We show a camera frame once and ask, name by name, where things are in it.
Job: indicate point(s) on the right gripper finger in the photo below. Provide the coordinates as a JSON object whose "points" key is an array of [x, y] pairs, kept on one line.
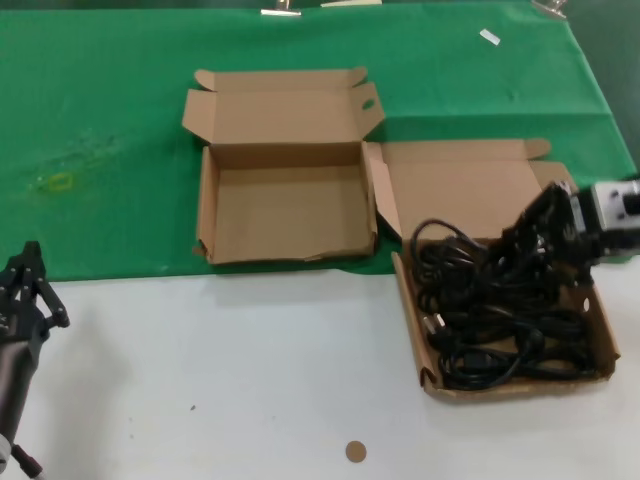
{"points": [[547, 242], [547, 207]]}

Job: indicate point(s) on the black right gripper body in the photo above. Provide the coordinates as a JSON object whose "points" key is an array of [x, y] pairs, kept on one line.
{"points": [[582, 230]]}

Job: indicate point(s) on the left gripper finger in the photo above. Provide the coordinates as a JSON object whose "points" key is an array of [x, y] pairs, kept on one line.
{"points": [[52, 307], [27, 270]]}

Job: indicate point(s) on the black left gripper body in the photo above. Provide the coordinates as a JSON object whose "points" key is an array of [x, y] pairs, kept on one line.
{"points": [[20, 322]]}

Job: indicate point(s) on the cardboard box with round hole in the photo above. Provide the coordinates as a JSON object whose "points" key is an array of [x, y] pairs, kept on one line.
{"points": [[460, 185]]}

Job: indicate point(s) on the cardboard box with oval hole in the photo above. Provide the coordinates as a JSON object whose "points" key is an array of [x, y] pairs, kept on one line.
{"points": [[290, 200]]}

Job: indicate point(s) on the white tape strip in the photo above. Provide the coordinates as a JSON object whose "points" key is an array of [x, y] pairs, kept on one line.
{"points": [[489, 37]]}

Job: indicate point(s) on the green table cloth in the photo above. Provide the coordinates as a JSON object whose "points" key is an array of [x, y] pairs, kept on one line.
{"points": [[100, 100]]}

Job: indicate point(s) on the round brown cardboard disc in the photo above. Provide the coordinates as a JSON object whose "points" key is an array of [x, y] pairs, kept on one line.
{"points": [[356, 451]]}

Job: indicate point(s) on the flat cardboard scrap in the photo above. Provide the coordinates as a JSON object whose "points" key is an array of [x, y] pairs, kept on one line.
{"points": [[350, 3]]}

